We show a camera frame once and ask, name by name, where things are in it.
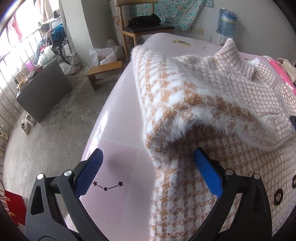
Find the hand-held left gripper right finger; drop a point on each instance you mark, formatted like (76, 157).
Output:
(208, 176)

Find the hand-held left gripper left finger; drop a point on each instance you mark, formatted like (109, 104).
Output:
(92, 171)

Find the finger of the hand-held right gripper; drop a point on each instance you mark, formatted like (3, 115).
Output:
(293, 122)

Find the fuzzy houndstooth cardigan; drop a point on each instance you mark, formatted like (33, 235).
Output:
(185, 92)

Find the pink blanket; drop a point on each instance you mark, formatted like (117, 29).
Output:
(281, 76)

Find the beige cloth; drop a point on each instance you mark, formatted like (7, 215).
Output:
(288, 69)

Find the beige shoe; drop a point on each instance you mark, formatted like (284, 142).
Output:
(31, 120)
(25, 127)

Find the red board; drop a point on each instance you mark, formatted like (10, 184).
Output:
(15, 206)

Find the dark cabinet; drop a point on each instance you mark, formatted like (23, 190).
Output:
(46, 90)

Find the small wooden stool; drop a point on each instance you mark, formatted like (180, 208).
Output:
(104, 69)

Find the white water dispenser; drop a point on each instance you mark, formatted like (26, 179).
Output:
(218, 38)

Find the metal window railing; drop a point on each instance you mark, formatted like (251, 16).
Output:
(9, 92)

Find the white plastic bag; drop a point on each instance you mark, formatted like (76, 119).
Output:
(104, 54)

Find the blue water bottle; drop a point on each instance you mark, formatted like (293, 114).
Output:
(227, 22)

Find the wheelchair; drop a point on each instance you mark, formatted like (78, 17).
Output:
(63, 48)

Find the wooden chair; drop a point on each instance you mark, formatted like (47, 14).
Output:
(148, 29)

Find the floral hanging cloth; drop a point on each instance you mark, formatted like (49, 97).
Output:
(180, 14)

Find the black bag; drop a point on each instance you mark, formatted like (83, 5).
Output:
(144, 20)

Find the pink hanging garment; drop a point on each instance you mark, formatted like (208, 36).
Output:
(14, 25)

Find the wall socket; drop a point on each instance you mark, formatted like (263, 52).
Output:
(197, 30)

